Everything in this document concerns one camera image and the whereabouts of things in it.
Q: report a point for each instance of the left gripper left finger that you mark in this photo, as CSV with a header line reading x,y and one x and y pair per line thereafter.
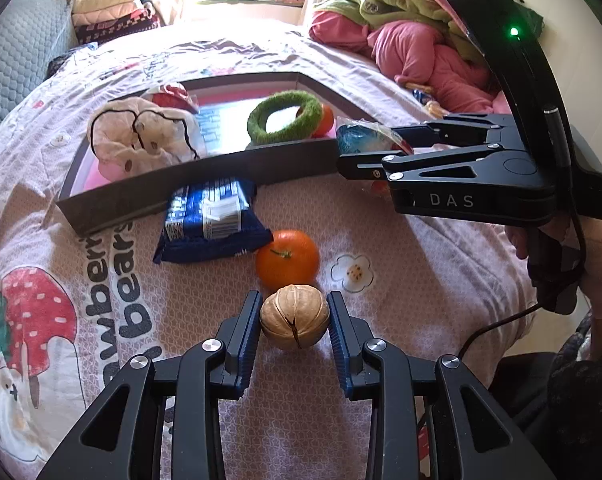
x,y
120,434

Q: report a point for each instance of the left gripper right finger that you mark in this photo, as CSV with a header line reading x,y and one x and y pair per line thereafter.
x,y
470,435

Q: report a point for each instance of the kinder surprise egg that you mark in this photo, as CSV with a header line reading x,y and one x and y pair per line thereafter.
x,y
360,136

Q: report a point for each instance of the brown walnut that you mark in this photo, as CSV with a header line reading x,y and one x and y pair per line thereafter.
x,y
295,317

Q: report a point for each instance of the large orange tangerine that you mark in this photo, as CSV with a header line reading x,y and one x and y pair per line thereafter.
x,y
325,124

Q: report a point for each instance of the green fuzzy scrunchie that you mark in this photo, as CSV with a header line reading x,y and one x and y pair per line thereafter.
x,y
285,116

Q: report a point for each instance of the cream fabric scrunchie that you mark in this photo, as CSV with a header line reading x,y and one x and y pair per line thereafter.
x,y
134,136

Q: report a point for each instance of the red snack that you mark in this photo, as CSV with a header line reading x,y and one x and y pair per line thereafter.
x,y
172,96

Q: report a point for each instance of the person's right hand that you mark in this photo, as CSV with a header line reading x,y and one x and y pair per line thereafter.
x,y
562,229

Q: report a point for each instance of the pink patterned bedsheet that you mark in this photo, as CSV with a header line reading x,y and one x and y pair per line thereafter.
x,y
74,309

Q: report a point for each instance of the pink and green blanket pile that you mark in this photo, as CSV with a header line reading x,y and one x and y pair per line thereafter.
x,y
418,41

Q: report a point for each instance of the blue snack packet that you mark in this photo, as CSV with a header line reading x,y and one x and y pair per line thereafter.
x,y
211,220

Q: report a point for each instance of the small orange tangerine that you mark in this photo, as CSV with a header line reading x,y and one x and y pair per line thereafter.
x,y
291,258

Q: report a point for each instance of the dark cardboard box tray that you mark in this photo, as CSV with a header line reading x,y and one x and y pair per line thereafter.
x,y
89,210

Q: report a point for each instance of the grey quilted headboard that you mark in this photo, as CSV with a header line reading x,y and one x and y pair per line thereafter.
x,y
32,34

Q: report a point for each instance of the folded blankets stack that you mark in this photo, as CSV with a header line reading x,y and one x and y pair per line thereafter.
x,y
101,21

